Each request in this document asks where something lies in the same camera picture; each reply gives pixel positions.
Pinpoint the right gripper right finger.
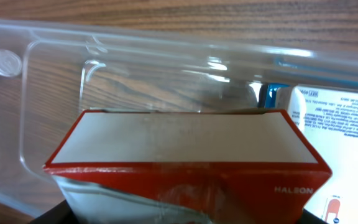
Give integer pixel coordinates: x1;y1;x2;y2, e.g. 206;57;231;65
296;209;327;224

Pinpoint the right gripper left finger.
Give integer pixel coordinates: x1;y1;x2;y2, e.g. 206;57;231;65
29;200;73;224

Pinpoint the white medicine box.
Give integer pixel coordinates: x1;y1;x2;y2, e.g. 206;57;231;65
275;85;358;223

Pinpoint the red medicine box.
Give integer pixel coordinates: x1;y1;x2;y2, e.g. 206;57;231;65
43;109;332;223

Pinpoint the blue medicine box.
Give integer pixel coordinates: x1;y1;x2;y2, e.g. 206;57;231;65
258;56;358;108

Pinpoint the clear plastic container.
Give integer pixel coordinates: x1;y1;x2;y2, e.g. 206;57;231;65
0;20;358;217

